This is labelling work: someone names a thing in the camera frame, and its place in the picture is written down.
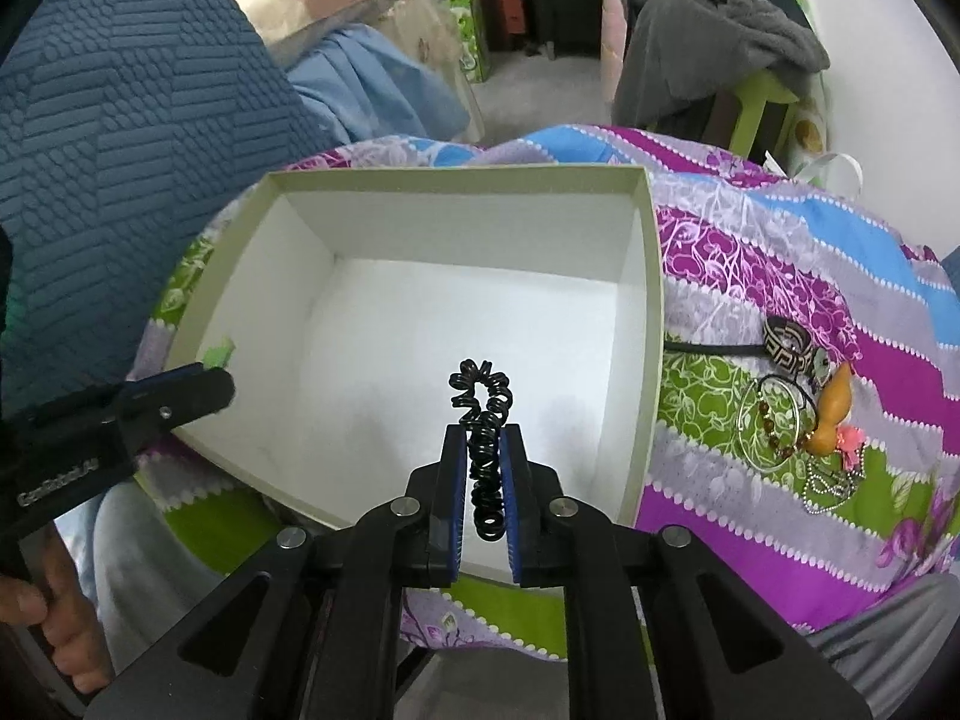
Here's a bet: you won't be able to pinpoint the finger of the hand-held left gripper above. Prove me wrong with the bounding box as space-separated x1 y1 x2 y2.
112 362 238 460

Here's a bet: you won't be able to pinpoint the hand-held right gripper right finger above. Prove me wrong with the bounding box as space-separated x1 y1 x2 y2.
499 424 875 720

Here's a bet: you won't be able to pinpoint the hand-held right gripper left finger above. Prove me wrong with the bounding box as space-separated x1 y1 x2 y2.
86 424 470 720

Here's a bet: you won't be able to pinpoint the black spiral hair tie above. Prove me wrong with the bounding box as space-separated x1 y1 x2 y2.
448 360 515 541

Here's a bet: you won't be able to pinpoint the white cardboard box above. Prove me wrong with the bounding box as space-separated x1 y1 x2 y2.
161 163 665 586

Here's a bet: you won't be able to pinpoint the silver ball chain necklace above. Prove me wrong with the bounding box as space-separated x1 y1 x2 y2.
799 450 863 517

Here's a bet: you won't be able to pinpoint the black beige striped hair band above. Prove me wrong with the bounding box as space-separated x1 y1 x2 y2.
763 319 815 380

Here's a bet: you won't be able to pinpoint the person's left hand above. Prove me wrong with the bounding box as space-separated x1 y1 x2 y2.
0 531 115 695

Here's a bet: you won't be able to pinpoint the blue textured cushion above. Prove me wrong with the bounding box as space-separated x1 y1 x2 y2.
0 0 338 391

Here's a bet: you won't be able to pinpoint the orange gourd pendant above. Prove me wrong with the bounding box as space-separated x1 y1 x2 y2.
806 361 856 457

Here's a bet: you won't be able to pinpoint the colourful striped floral blanket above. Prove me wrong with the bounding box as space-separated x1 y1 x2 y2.
127 124 960 661

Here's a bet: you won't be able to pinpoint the light blue cloth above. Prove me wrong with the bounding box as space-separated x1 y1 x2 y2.
285 26 470 147

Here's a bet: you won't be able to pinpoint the person's grey trousers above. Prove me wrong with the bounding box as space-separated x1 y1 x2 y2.
75 480 960 720

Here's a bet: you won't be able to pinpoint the pink cream pillow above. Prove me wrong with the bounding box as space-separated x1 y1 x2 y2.
232 0 410 65

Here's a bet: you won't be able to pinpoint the beige floral bag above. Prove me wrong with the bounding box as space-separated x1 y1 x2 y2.
375 0 488 143

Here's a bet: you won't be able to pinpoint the green carton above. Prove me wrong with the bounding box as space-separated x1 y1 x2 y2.
439 0 490 83

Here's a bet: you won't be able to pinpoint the green plastic stool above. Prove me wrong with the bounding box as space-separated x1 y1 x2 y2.
720 71 800 158

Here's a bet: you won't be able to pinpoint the white ribbon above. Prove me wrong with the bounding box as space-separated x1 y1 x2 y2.
765 152 863 188

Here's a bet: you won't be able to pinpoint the floral printed cloth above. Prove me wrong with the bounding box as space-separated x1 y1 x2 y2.
776 0 833 158

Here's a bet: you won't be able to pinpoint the grey garment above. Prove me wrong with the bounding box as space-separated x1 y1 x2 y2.
611 0 830 143

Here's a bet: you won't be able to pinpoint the red black suitcase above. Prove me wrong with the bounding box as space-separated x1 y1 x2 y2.
465 0 526 46

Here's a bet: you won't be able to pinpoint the silver wire bangle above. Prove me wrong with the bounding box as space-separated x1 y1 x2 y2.
739 375 818 473

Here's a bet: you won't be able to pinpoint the black cord pendant necklace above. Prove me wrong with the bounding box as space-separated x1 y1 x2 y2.
661 340 837 383

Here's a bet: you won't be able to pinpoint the brown bead bracelet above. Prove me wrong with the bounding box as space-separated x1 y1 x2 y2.
756 397 809 467

